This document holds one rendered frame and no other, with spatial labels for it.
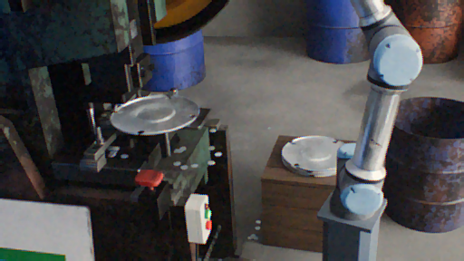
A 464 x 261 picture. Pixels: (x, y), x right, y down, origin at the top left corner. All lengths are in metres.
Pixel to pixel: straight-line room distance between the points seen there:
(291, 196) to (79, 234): 0.88
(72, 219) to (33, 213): 0.14
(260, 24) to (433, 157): 3.06
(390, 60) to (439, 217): 1.21
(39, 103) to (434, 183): 1.58
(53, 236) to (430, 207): 1.54
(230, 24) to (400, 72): 3.80
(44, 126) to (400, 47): 1.07
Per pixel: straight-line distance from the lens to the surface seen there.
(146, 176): 1.44
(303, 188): 2.13
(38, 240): 1.82
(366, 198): 1.55
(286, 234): 2.28
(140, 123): 1.68
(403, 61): 1.37
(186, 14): 1.93
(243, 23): 5.05
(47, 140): 1.73
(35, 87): 1.67
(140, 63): 1.63
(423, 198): 2.39
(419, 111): 2.61
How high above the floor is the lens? 1.50
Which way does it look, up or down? 27 degrees down
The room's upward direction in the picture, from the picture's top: 4 degrees counter-clockwise
